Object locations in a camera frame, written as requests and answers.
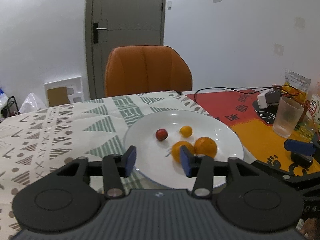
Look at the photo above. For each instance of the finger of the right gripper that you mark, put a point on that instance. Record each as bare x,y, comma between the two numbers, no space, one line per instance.
300,147

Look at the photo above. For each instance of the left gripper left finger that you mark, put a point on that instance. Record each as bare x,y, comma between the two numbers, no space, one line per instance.
124,163

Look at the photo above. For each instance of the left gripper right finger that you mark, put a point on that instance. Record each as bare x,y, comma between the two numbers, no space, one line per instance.
191,164

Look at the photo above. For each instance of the large orange fruit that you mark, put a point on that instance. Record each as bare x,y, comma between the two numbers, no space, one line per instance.
205,146

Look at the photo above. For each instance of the red jujube fruit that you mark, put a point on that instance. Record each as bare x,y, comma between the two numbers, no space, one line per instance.
161,134

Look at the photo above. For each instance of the person right hand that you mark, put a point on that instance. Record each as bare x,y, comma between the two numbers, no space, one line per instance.
310,229

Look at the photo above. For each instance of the white ceramic plate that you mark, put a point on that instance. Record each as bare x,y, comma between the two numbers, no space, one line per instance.
159,161

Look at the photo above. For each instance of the small yellow kumquat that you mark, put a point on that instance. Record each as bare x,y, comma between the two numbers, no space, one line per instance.
186,131

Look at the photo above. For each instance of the frosted glass cup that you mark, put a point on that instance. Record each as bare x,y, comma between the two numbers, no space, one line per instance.
287,117

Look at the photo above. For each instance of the yellow snack pouch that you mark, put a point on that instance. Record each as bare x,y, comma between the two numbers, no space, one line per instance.
297,85

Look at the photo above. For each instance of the white power adapter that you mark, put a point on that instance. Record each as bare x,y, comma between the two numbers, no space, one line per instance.
270,97

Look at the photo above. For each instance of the red orange table mat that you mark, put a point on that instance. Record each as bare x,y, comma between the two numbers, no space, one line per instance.
252,126

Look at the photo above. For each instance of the orange leather chair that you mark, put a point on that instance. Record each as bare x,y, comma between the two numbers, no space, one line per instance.
144,69

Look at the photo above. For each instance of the white foam packaging board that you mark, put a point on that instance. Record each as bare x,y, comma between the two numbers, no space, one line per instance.
64,91

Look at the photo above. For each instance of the patterned white tablecloth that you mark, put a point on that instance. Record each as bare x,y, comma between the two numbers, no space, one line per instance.
37,143

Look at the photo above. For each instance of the clear plastic bag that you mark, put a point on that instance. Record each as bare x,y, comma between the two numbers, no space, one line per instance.
31,103

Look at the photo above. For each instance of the black metal rack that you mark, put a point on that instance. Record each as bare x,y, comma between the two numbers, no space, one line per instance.
11,108

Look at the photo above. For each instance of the grey door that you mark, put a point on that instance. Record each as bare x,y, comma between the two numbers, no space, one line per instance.
129,23

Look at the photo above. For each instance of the black door handle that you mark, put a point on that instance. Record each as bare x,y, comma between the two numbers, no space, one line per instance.
96,30

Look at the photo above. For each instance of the white wall socket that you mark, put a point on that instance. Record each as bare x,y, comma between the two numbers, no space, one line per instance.
169,5

